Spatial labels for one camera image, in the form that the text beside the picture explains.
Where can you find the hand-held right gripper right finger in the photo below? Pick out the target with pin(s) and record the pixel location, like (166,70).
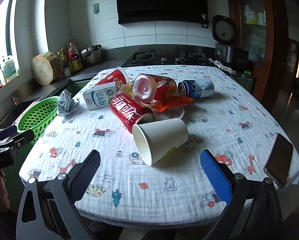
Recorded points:
(215,177)

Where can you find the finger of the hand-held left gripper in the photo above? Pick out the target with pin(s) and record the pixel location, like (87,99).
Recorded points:
(22,138)
(7,130)

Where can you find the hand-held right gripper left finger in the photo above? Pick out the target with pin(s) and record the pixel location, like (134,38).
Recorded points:
(87,175)

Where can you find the green plastic basket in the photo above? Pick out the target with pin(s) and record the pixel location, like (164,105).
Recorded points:
(39,120)

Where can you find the grey paper ball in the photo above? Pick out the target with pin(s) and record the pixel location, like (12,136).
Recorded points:
(67,103)

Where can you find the white paper cup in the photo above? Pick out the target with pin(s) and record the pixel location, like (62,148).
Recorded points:
(164,135)

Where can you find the white plastic dish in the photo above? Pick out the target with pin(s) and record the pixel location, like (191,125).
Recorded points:
(175,115)

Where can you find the red cola can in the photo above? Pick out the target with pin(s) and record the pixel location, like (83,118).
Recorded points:
(127,110)

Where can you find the white milk carton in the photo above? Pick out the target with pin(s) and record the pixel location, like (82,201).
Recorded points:
(99,97)

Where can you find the orange snack wrapper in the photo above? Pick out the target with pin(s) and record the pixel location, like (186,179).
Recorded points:
(174,102)

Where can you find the blue white can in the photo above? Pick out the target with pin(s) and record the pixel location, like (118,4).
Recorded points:
(199,87)

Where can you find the yellow plastic wrapper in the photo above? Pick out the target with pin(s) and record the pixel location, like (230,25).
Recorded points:
(125,90)

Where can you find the red printed cup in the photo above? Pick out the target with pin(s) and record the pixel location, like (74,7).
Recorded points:
(112,78)

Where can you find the clear bottle red label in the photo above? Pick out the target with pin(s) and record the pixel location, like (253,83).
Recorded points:
(144,87)

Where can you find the person's left forearm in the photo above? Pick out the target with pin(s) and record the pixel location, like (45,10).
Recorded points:
(3,192)

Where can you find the red white scrubber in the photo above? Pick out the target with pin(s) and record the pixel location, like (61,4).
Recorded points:
(16,101)

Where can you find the steel sink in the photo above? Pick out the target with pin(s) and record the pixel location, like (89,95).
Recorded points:
(27,105)

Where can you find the printed white tablecloth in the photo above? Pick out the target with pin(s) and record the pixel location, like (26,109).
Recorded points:
(164,192)

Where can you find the detergent bottle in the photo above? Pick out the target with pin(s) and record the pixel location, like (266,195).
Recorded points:
(10,70)

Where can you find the dark smartphone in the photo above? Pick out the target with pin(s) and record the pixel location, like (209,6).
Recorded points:
(279,160)

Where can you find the wooden chopping block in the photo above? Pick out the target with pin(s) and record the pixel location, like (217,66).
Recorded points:
(43,68)

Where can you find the green base cabinet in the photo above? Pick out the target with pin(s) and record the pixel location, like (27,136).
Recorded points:
(80,86)

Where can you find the dark jar white label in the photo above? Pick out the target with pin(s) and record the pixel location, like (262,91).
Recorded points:
(67,70)

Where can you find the green cap bottle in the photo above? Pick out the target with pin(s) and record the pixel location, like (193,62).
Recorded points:
(60,55)

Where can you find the window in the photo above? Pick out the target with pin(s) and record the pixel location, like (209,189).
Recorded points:
(0,35)

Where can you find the red liquid bottle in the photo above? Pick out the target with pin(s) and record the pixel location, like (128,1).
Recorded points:
(71,51)

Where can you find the steel pressure cooker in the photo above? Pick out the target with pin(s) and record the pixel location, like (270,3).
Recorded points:
(90,55)

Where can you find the white rag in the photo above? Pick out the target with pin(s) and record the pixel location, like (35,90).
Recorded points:
(222,66)

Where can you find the black gas stove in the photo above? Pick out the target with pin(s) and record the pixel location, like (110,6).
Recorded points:
(169,58)

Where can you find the black rice cooker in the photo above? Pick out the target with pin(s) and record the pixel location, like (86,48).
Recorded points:
(227,50)

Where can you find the wooden glass door cabinet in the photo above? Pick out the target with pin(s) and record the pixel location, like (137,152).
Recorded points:
(254,30)

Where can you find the black range hood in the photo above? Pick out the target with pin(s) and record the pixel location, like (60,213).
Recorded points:
(162,2)

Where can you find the green wall hook sticker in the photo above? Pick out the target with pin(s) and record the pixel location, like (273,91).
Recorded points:
(96,8)

